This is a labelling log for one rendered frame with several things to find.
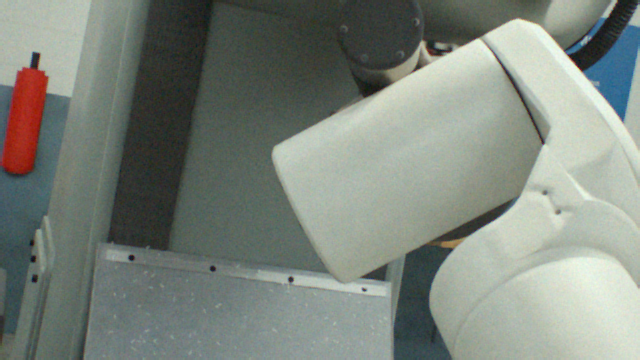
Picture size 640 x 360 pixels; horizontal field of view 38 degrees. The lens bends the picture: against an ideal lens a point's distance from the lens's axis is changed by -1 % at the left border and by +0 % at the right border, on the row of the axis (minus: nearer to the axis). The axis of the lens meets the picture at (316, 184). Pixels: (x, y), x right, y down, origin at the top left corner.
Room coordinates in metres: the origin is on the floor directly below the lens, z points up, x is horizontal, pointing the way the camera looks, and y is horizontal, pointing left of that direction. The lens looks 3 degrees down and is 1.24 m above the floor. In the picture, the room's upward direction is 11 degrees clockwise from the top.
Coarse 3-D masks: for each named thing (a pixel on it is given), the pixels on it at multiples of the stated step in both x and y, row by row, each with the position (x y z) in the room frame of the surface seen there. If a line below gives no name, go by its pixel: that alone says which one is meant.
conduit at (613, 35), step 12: (624, 0) 0.88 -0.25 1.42; (636, 0) 0.88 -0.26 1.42; (612, 12) 0.89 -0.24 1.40; (624, 12) 0.88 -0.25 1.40; (612, 24) 0.89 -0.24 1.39; (624, 24) 0.89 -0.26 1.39; (600, 36) 0.90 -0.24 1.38; (612, 36) 0.89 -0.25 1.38; (588, 48) 0.91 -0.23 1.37; (600, 48) 0.90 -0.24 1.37; (576, 60) 0.93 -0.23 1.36; (588, 60) 0.92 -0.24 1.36
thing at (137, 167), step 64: (128, 0) 0.95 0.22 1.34; (192, 0) 0.93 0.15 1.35; (128, 64) 0.92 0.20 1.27; (192, 64) 0.94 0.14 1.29; (256, 64) 0.96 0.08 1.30; (320, 64) 0.98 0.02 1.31; (128, 128) 0.92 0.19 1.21; (192, 128) 0.95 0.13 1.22; (256, 128) 0.97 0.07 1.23; (64, 192) 1.03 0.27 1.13; (128, 192) 0.92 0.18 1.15; (192, 192) 0.95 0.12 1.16; (256, 192) 0.97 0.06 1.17; (64, 256) 0.95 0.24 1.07; (256, 256) 0.97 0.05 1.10; (64, 320) 0.94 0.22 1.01
